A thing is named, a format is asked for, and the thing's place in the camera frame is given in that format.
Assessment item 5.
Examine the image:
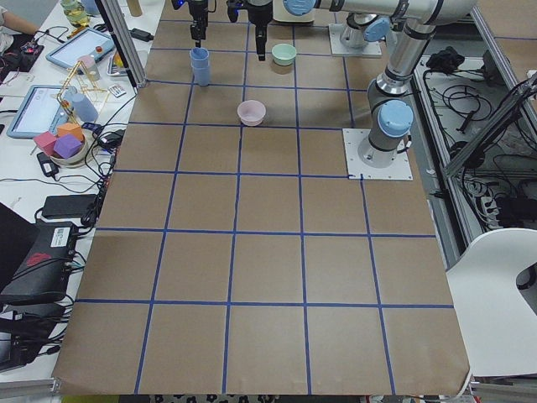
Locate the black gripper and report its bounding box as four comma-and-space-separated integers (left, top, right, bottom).
227, 0, 273, 61
171, 0, 216, 47

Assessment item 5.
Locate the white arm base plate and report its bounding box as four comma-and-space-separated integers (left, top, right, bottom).
342, 128, 413, 181

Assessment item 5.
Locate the pink bowl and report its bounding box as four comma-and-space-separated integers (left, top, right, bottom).
237, 100, 266, 127

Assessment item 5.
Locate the mint green bowl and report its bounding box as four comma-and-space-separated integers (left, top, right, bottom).
271, 43, 297, 66

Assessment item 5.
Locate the bowl of coloured blocks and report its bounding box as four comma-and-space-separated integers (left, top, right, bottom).
34, 123, 89, 168

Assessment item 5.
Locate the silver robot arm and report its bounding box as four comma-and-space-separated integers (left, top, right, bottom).
227, 0, 477, 131

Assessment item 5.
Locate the blue cased tablet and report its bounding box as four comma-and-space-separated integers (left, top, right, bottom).
45, 28, 115, 69
7, 85, 69, 139

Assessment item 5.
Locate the black computer box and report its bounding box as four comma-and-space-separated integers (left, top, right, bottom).
1, 221, 76, 306

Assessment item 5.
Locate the light blue cup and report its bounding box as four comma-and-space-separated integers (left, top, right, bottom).
191, 65, 211, 86
190, 47, 210, 69

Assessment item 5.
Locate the aluminium frame post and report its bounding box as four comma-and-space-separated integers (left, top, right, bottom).
96, 0, 147, 88

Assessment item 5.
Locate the white chair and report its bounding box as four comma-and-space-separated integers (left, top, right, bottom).
447, 228, 536, 377

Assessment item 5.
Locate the black power adapter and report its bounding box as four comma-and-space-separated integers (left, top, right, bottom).
41, 194, 96, 219

